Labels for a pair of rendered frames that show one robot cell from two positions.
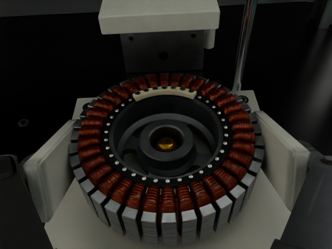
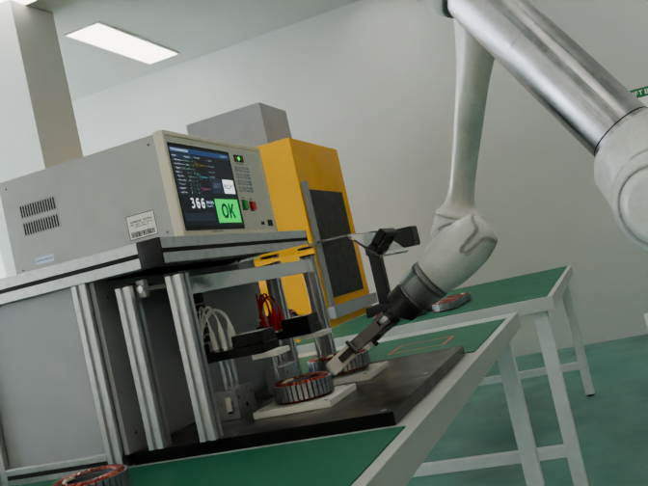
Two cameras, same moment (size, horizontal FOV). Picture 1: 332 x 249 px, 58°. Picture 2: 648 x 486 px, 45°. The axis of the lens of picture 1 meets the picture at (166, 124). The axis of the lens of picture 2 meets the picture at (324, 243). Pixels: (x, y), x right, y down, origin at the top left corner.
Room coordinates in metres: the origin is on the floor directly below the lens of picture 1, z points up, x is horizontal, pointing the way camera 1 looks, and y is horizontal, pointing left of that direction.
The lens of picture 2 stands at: (-0.43, 1.59, 0.99)
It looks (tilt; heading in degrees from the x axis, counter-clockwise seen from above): 3 degrees up; 288
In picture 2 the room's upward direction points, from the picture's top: 13 degrees counter-clockwise
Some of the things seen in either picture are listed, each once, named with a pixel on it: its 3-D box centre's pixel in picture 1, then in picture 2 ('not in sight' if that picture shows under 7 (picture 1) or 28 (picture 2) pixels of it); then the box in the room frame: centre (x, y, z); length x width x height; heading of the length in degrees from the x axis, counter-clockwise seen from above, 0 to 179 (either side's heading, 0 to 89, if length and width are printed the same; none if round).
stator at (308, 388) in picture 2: not in sight; (303, 387); (0.12, 0.24, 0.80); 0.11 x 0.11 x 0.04
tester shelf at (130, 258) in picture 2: not in sight; (158, 266); (0.44, 0.12, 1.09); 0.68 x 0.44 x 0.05; 89
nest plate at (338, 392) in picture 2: not in sight; (306, 400); (0.12, 0.24, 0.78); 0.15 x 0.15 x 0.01; 89
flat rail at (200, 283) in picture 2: not in sight; (256, 274); (0.22, 0.12, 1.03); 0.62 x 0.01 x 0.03; 89
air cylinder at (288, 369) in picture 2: (162, 33); (283, 376); (0.26, 0.00, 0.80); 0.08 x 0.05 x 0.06; 89
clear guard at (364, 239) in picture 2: not in sight; (321, 256); (0.12, -0.03, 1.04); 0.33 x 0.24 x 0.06; 179
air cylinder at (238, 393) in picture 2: not in sight; (234, 401); (0.26, 0.24, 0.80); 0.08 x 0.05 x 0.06; 89
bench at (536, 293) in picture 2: not in sight; (467, 374); (0.28, -2.26, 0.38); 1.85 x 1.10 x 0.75; 89
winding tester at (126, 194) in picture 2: not in sight; (148, 209); (0.44, 0.10, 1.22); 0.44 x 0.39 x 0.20; 89
